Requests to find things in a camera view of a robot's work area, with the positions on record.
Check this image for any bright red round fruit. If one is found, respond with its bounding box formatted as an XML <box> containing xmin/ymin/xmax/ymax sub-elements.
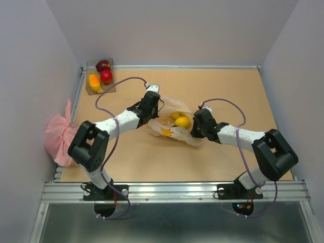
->
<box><xmin>100</xmin><ymin>69</ymin><xmax>113</xmax><ymax>85</ymax></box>

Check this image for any yellow lemon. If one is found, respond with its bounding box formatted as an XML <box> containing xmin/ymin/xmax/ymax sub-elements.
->
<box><xmin>170</xmin><ymin>112</ymin><xmax>186</xmax><ymax>120</ymax></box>
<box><xmin>174</xmin><ymin>116</ymin><xmax>191</xmax><ymax>129</ymax></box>

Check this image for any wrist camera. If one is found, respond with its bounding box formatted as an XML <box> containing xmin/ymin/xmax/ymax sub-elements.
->
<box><xmin>144</xmin><ymin>82</ymin><xmax>160</xmax><ymax>94</ymax></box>
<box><xmin>198</xmin><ymin>103</ymin><xmax>212</xmax><ymax>112</ymax></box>

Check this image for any transparent grey plastic box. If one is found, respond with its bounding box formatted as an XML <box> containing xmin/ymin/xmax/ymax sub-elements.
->
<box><xmin>86</xmin><ymin>58</ymin><xmax>115</xmax><ymax>95</ymax></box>

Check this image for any pink plastic bag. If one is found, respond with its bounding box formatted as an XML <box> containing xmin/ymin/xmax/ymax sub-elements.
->
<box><xmin>44</xmin><ymin>99</ymin><xmax>79</xmax><ymax>167</ymax></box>

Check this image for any aluminium front rail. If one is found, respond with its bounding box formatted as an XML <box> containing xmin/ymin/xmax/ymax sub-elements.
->
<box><xmin>40</xmin><ymin>181</ymin><xmax>311</xmax><ymax>204</ymax></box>

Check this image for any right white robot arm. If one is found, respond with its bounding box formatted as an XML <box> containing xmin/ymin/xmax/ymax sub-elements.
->
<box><xmin>191</xmin><ymin>108</ymin><xmax>299</xmax><ymax>197</ymax></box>

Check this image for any dark red apple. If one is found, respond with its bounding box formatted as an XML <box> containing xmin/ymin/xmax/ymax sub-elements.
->
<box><xmin>95</xmin><ymin>60</ymin><xmax>111</xmax><ymax>73</ymax></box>

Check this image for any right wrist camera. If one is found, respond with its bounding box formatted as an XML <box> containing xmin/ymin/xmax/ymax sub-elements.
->
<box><xmin>198</xmin><ymin>103</ymin><xmax>212</xmax><ymax>112</ymax></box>

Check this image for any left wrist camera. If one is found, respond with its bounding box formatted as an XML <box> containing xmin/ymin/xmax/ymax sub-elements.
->
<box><xmin>144</xmin><ymin>82</ymin><xmax>160</xmax><ymax>94</ymax></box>

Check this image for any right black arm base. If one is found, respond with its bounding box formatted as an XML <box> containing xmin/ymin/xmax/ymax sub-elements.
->
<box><xmin>213</xmin><ymin>178</ymin><xmax>263</xmax><ymax>200</ymax></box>

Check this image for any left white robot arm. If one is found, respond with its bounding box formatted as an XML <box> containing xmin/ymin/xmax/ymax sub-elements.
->
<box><xmin>68</xmin><ymin>90</ymin><xmax>160</xmax><ymax>199</ymax></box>

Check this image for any translucent printed plastic bag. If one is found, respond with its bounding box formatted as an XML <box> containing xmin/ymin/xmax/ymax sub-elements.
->
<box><xmin>147</xmin><ymin>96</ymin><xmax>203</xmax><ymax>147</ymax></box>

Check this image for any yellow fruit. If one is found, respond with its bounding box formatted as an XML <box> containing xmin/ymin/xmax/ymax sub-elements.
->
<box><xmin>89</xmin><ymin>74</ymin><xmax>101</xmax><ymax>93</ymax></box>

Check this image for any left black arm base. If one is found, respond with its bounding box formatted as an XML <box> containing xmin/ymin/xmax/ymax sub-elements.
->
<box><xmin>80</xmin><ymin>182</ymin><xmax>128</xmax><ymax>201</ymax></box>

